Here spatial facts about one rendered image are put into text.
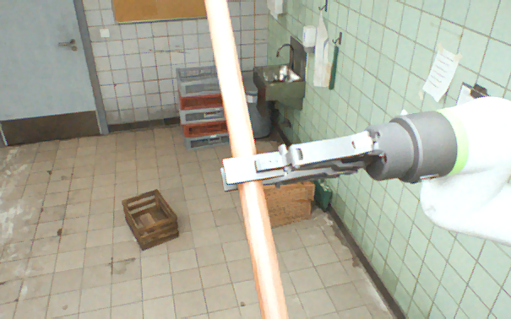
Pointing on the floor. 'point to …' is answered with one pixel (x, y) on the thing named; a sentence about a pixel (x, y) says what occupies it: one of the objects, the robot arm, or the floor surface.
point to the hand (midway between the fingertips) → (250, 172)
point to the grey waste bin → (263, 128)
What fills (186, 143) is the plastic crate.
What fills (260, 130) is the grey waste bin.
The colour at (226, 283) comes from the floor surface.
